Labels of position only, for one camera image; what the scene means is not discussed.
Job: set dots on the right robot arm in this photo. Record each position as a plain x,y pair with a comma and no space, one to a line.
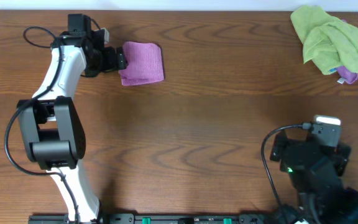
315,166

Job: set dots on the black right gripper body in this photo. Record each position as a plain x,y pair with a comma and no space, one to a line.
280,144

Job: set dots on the green cloth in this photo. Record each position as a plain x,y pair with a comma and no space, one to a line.
327,41

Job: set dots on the purple cloth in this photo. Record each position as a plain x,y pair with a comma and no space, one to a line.
144,64
346,76

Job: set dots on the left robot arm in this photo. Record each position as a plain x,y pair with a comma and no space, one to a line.
51,129

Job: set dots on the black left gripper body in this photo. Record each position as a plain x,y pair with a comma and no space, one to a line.
120,59

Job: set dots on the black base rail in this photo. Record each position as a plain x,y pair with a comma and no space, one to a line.
131,218

